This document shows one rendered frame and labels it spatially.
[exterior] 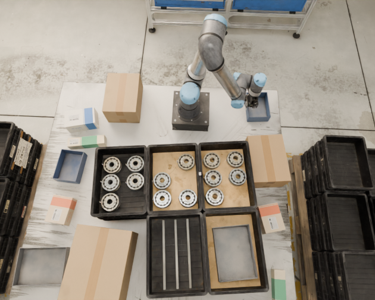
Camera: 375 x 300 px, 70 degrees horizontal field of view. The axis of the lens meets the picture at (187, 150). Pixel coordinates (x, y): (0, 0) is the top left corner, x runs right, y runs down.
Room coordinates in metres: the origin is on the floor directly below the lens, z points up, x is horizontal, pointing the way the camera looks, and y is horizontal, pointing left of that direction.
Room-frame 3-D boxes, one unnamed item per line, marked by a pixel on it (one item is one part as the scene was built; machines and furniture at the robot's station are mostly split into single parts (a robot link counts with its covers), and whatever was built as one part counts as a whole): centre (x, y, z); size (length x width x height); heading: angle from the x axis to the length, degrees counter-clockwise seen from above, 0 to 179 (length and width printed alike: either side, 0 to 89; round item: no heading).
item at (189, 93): (0.90, -0.01, 0.97); 0.13 x 0.12 x 0.14; 168
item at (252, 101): (0.93, -0.42, 0.89); 0.09 x 0.08 x 0.12; 2
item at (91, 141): (0.67, 0.67, 0.73); 0.24 x 0.06 x 0.06; 97
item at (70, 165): (0.50, 0.75, 0.74); 0.20 x 0.15 x 0.07; 174
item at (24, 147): (0.71, 1.30, 0.41); 0.31 x 0.02 x 0.16; 178
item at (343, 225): (0.21, -1.14, 0.31); 0.40 x 0.30 x 0.34; 178
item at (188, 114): (0.90, -0.01, 0.85); 0.15 x 0.15 x 0.10
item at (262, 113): (0.96, -0.49, 0.74); 0.20 x 0.15 x 0.07; 2
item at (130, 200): (0.37, 0.38, 0.87); 0.40 x 0.30 x 0.11; 4
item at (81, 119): (0.83, 0.73, 0.74); 0.20 x 0.12 x 0.09; 101
